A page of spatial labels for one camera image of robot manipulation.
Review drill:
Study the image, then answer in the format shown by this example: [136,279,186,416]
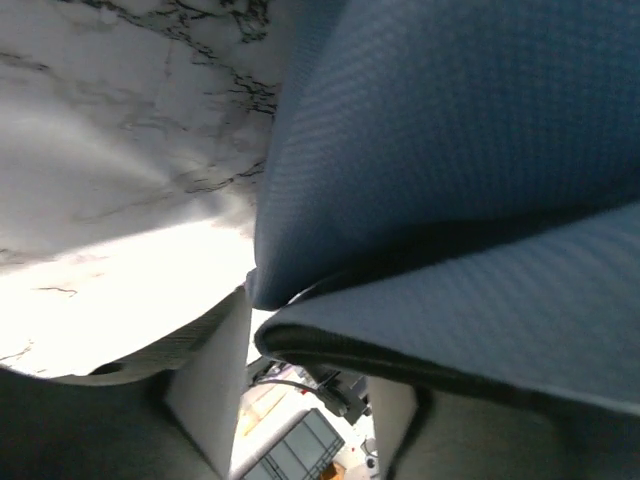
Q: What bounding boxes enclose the grey plastic crate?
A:
[230,408,345,480]

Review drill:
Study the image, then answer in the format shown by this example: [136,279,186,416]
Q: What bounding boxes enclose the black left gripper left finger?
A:
[1,288,251,479]

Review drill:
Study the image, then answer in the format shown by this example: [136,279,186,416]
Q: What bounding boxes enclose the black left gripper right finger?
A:
[368,377,639,479]

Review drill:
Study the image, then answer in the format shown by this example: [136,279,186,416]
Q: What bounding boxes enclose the blue student backpack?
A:
[248,1,639,415]

